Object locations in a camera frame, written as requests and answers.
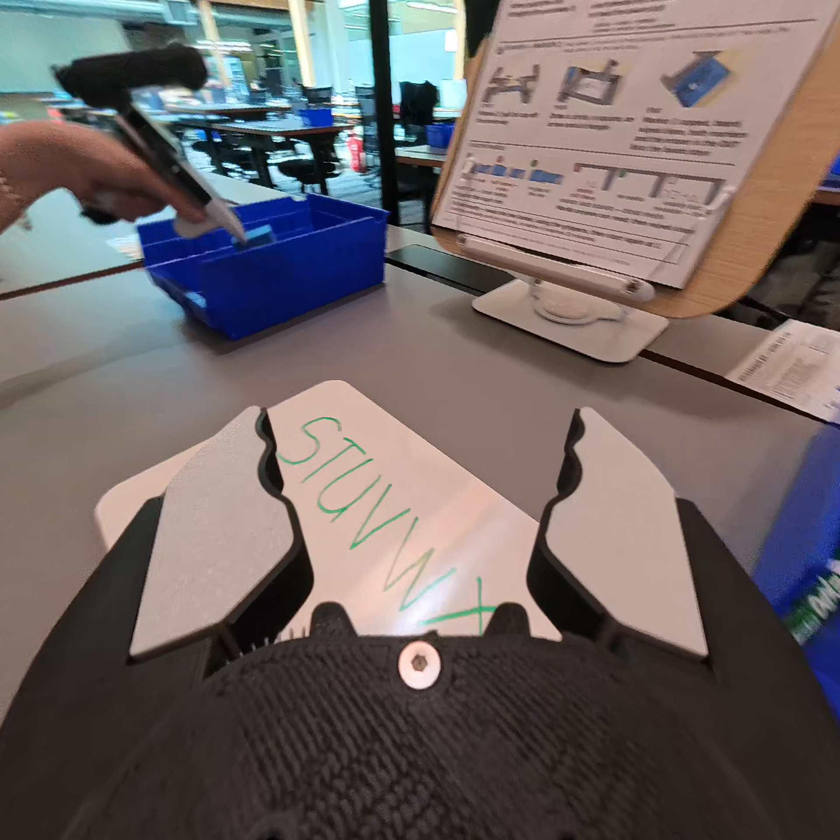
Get black pillar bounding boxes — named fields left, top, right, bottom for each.
left=369, top=0, right=401, bottom=227

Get person's left hand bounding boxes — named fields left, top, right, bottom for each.
left=13, top=121, right=211, bottom=227

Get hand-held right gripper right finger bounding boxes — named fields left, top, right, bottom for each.
left=528, top=407, right=710, bottom=660

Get wooden work table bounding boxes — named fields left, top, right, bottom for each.
left=164, top=101, right=355, bottom=188

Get printed instruction sheet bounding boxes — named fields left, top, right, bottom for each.
left=433, top=0, right=840, bottom=290

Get blue plastic bin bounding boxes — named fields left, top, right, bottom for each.
left=751, top=427, right=840, bottom=647
left=138, top=193, right=390, bottom=341

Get loose printed paper sheet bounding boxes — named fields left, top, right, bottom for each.
left=725, top=319, right=840, bottom=424

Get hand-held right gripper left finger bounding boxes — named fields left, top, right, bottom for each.
left=129, top=406, right=312, bottom=660

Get small white whiteboard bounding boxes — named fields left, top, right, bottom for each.
left=95, top=381, right=562, bottom=641

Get gold chain bracelet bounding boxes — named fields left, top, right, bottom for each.
left=0, top=172, right=32, bottom=232

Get instruction sheet on stand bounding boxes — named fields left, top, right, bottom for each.
left=430, top=0, right=840, bottom=363

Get black mesh office chair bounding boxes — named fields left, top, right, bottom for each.
left=279, top=154, right=343, bottom=196

